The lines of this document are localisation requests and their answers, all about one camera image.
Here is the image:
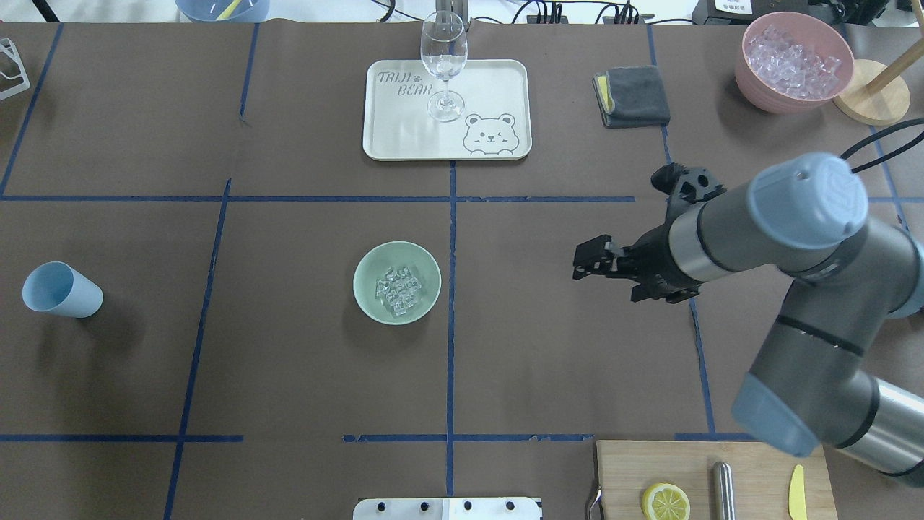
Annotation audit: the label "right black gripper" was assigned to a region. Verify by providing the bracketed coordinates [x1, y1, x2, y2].
[573, 223, 702, 304]

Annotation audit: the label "green ceramic bowl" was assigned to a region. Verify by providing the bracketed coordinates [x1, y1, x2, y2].
[352, 240, 442, 326]

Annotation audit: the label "light blue plastic cup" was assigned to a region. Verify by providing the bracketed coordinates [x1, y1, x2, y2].
[21, 262, 105, 319]

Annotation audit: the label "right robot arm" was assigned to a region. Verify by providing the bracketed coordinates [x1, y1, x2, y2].
[573, 152, 923, 488]

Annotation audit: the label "ice cubes in bowl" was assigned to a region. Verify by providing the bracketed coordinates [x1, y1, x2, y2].
[374, 266, 424, 317]

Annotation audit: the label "pink bowl with ice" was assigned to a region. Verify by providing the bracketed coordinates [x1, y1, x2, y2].
[735, 11, 855, 114]

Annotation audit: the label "blue bowl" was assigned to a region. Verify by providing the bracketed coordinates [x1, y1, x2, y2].
[175, 1, 273, 23]

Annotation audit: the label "grey folded cloth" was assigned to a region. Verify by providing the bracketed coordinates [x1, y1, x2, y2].
[592, 66, 672, 129]

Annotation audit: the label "cream bear tray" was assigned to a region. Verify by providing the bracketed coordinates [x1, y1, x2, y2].
[362, 58, 533, 161]

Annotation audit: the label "wooden cutting board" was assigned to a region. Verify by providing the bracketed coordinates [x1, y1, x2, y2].
[596, 440, 838, 519]

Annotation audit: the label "half lemon slice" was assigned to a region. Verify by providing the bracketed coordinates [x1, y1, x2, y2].
[640, 482, 691, 520]

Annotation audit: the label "yellow plastic knife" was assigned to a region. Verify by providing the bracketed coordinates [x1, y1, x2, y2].
[788, 464, 808, 520]

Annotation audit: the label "clear wine glass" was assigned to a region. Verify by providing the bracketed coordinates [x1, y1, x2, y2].
[420, 10, 468, 123]

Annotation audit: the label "wooden stand with pole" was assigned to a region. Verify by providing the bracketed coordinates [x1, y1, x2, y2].
[834, 39, 923, 127]

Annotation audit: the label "yellow plastic fork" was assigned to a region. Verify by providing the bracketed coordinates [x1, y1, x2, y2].
[215, 0, 241, 21]

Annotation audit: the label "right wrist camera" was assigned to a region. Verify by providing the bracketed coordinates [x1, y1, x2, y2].
[650, 162, 727, 222]

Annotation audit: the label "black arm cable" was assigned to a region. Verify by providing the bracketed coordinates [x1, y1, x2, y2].
[841, 118, 924, 174]

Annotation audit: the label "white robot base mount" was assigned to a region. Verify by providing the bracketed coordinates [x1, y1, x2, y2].
[352, 496, 544, 519]

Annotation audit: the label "white wire cup rack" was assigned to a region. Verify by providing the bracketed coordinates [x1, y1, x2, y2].
[1, 38, 32, 101]

